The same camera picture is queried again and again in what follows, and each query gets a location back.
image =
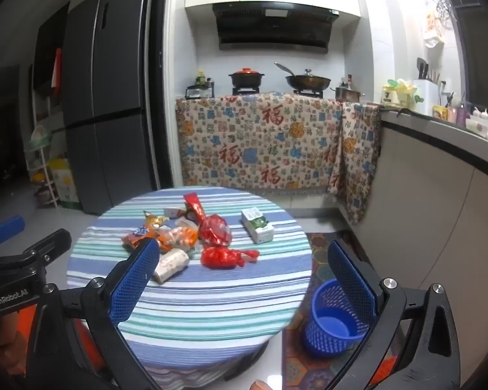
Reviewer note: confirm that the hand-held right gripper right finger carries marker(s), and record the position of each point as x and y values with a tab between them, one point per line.
351	282

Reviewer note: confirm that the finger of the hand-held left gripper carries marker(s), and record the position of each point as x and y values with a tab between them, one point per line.
8	229
44	248

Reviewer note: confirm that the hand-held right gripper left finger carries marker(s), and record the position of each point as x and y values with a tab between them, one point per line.
134	280

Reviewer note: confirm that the white printed paper wrapper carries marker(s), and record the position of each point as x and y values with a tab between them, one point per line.
170	266

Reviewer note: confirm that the blue orange snack packet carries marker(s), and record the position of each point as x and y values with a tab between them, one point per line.
136	237

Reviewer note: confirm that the blue mesh wastebasket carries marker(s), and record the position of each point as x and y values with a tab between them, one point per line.
329	325

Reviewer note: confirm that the clear orange plastic wrapper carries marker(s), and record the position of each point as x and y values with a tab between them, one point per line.
179	236

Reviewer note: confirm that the red plastic bag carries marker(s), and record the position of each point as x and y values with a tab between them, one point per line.
219	258

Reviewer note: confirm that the red foil wrapper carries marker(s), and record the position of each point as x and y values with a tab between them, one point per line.
214	231

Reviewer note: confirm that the long red wrapper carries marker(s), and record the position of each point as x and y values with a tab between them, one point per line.
194	207

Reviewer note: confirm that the green white carton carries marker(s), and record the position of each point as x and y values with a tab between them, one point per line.
258	227

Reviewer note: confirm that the person's left hand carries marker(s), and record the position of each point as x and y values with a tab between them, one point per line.
6	333

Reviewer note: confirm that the yellow white box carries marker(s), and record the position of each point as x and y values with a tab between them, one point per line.
65	183

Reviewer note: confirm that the striped tablecloth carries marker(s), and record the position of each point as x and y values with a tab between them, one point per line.
211	292

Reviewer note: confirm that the white storage rack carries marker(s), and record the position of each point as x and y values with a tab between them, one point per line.
40	146

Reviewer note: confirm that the grey kitchen counter cabinet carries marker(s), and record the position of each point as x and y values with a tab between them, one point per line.
431	211

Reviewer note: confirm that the narrow patterned cloth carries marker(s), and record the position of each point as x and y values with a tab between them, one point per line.
358	162

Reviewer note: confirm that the large patterned cloth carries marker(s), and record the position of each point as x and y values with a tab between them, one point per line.
248	150

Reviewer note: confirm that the grey refrigerator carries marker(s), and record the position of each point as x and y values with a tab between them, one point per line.
105	89

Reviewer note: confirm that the steel pot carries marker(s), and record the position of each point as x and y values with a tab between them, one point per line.
347	94

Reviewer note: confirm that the small yellow packet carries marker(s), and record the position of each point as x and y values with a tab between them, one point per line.
439	112

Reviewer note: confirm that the yellow green plastic containers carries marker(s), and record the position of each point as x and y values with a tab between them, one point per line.
398	93

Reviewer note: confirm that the black seasoning rack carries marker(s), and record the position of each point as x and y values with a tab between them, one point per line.
199	92

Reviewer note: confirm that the white utensil holder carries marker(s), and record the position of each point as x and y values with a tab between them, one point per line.
428	97

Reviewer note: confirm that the dark wok with lid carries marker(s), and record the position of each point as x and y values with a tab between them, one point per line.
309	81

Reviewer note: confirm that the gas stove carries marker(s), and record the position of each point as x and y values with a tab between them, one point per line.
246	90

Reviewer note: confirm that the black spatula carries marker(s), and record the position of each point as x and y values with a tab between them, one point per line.
421	69

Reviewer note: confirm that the black pot with orange lid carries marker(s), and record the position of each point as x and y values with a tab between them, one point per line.
246	79

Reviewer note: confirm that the dark window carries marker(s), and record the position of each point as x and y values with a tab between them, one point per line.
484	69

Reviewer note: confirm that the black range hood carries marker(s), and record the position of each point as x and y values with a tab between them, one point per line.
268	28

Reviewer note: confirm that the metal whisk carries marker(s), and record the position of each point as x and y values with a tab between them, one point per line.
442	10

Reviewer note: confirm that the dark wall shelf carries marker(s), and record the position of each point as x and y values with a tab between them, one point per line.
51	48

